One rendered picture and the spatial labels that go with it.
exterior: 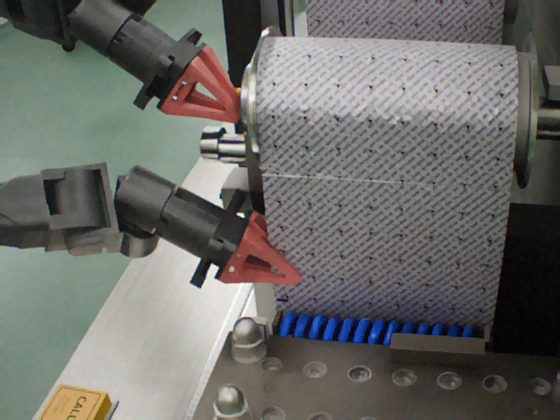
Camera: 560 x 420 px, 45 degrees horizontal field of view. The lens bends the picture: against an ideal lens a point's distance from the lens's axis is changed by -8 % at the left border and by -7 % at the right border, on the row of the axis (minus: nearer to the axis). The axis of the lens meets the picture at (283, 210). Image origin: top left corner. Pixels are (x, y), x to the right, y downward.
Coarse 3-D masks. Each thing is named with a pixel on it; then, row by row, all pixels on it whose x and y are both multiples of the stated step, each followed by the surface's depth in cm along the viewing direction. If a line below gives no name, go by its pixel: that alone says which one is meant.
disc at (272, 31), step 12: (264, 36) 66; (276, 36) 69; (264, 48) 65; (252, 72) 63; (252, 84) 63; (252, 96) 63; (252, 108) 64; (252, 120) 64; (252, 132) 65; (252, 144) 66
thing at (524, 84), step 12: (252, 60) 66; (528, 60) 61; (528, 72) 60; (528, 84) 60; (528, 96) 59; (528, 108) 59; (528, 120) 60; (516, 132) 60; (528, 132) 60; (516, 144) 61; (516, 156) 62; (516, 168) 64
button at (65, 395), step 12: (60, 384) 83; (60, 396) 81; (72, 396) 81; (84, 396) 81; (96, 396) 81; (108, 396) 82; (48, 408) 80; (60, 408) 80; (72, 408) 80; (84, 408) 79; (96, 408) 79; (108, 408) 82
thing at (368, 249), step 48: (288, 192) 68; (336, 192) 67; (384, 192) 66; (432, 192) 65; (480, 192) 63; (288, 240) 71; (336, 240) 70; (384, 240) 69; (432, 240) 67; (480, 240) 66; (288, 288) 75; (336, 288) 73; (384, 288) 72; (432, 288) 71; (480, 288) 69
